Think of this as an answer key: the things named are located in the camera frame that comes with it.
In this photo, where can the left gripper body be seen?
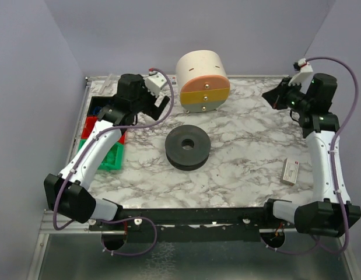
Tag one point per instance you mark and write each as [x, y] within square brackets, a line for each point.
[151, 102]

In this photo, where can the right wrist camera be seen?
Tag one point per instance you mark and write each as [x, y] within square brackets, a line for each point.
[304, 70]

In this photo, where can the small white cardboard box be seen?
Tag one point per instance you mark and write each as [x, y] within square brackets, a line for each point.
[289, 172]

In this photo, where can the black cable spool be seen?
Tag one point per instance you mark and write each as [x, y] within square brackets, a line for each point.
[187, 147]

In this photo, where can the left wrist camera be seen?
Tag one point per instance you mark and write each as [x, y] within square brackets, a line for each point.
[155, 82]

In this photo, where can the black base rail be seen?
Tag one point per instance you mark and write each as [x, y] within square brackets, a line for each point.
[190, 225]

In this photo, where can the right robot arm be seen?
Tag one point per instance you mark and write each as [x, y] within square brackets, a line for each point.
[331, 212]

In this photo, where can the green storage bin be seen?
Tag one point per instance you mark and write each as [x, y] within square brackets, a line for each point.
[114, 157]

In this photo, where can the white flat packet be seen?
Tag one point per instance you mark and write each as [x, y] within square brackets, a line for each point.
[171, 80]

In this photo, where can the cream cylindrical drawer cabinet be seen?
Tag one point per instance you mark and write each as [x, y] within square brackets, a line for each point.
[202, 81]

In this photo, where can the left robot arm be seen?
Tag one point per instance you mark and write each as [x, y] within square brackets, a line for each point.
[67, 192]

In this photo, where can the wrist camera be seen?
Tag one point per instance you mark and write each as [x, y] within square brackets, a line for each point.
[304, 70]
[155, 82]

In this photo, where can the clear plastic strip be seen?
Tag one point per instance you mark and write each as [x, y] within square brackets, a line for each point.
[108, 81]

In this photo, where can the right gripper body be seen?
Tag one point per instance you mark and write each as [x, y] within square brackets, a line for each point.
[284, 95]

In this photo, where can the red storage bin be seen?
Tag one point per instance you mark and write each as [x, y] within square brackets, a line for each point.
[88, 127]

